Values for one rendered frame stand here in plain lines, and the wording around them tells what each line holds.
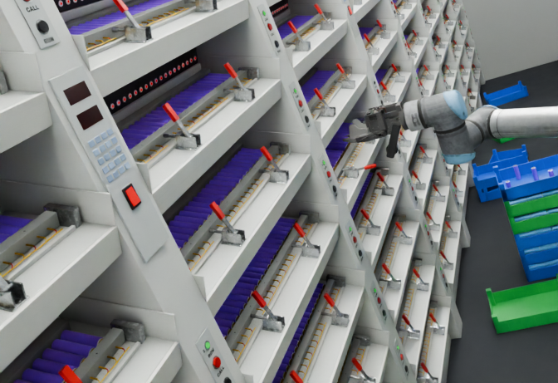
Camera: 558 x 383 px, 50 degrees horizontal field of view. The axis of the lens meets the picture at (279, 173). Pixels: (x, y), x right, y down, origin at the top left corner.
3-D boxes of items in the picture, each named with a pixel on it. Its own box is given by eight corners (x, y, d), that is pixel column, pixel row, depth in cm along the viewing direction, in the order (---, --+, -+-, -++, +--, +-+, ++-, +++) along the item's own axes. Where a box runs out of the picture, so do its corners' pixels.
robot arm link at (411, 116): (428, 122, 182) (423, 134, 174) (412, 125, 184) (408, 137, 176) (418, 95, 179) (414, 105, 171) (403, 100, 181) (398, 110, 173)
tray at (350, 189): (384, 137, 213) (385, 112, 209) (347, 219, 162) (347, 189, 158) (330, 133, 220) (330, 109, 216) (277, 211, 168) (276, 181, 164)
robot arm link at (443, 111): (467, 125, 169) (457, 93, 166) (424, 135, 174) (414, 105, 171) (469, 114, 177) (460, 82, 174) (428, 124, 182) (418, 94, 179)
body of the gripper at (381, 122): (366, 109, 186) (403, 98, 181) (375, 133, 189) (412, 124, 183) (361, 117, 180) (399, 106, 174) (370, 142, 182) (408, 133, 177)
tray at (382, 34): (397, 40, 267) (398, 9, 261) (371, 79, 215) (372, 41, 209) (353, 39, 273) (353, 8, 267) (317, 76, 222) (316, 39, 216)
